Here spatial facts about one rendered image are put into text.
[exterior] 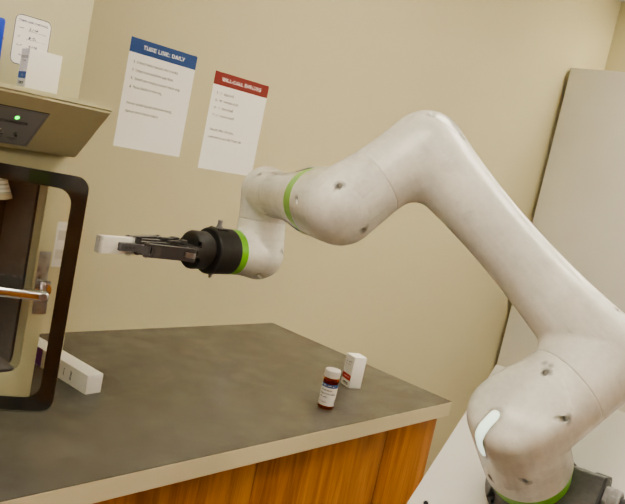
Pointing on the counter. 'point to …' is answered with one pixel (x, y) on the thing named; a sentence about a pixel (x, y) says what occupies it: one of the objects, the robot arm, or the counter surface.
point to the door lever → (21, 292)
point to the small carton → (39, 70)
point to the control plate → (4, 118)
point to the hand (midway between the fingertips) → (114, 244)
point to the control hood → (58, 133)
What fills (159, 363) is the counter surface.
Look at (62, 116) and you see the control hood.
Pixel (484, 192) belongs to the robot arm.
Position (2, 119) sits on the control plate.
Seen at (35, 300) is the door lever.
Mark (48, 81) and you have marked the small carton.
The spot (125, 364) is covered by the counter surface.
